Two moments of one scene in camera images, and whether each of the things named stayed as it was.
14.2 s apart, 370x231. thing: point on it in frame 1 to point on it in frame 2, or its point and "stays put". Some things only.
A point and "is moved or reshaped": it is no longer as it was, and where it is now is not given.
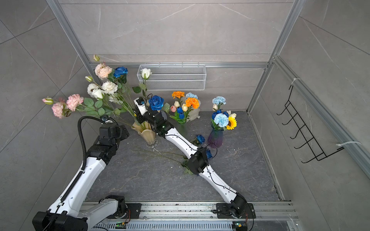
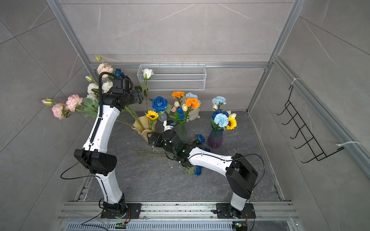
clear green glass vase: x=182 y=127 stays put
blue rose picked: x=200 y=138 stays put
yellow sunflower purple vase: x=232 y=123 stays put
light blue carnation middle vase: x=190 y=95 stays put
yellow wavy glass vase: x=145 y=129 stays put
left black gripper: x=122 y=132 to x=136 y=96
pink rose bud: x=48 y=101 stays put
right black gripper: x=141 y=117 to x=161 y=136
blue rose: x=182 y=160 is moved or reshaped
